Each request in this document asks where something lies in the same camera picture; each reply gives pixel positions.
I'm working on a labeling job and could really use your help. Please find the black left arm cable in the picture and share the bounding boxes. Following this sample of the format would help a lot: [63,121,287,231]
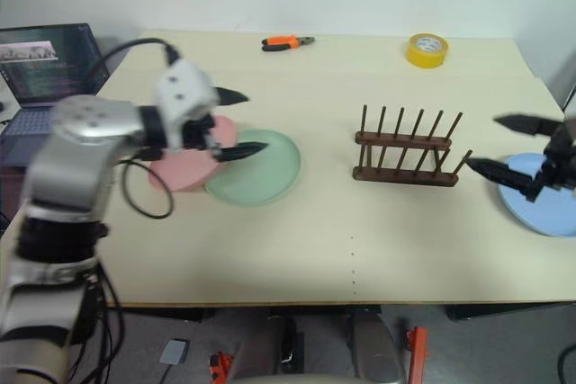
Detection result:
[85,37,182,219]

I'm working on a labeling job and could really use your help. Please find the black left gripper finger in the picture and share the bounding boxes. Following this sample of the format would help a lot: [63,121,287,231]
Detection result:
[215,141,270,164]
[214,85,250,106]

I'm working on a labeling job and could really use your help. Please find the yellow tape roll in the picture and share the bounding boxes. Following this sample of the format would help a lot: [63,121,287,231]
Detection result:
[406,33,449,69]

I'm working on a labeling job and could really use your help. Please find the pink plate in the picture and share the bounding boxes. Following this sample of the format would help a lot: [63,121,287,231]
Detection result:
[148,114,239,193]

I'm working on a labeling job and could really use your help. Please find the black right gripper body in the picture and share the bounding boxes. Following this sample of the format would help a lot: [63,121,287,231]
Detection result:
[535,121,576,192]

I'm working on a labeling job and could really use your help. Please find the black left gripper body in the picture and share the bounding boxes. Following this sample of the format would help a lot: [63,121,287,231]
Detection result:
[182,112,224,163]

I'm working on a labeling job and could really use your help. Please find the orange-red metal bracket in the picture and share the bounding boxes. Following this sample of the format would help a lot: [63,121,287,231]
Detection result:
[404,326,428,384]

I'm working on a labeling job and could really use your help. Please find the open dark laptop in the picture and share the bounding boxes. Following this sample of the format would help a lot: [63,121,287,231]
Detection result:
[0,22,113,167]

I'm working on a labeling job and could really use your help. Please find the green plate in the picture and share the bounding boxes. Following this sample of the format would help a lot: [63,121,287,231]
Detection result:
[204,129,302,208]

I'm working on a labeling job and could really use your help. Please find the blue plate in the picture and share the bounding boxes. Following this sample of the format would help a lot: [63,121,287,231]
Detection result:
[497,153,576,237]

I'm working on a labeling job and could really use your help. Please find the brown wooden dish rack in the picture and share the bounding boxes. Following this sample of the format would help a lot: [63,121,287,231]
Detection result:
[352,103,473,188]

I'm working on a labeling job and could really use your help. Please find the black table frame bar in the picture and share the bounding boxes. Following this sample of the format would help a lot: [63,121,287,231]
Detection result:
[445,300,576,323]

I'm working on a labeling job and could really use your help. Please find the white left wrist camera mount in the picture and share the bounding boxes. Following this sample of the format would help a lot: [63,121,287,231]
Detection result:
[155,58,221,151]

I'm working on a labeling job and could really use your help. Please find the orange and black pliers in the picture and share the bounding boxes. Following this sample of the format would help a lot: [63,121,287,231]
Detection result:
[260,35,316,53]

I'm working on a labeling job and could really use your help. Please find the small orange-red clamp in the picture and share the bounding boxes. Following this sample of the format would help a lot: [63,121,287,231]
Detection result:
[209,351,235,379]

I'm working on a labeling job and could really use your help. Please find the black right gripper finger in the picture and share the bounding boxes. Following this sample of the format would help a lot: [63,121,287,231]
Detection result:
[493,114,563,138]
[465,157,545,203]

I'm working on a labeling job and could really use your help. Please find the grey foot pedal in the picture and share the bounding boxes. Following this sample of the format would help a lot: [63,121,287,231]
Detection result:
[159,338,189,366]

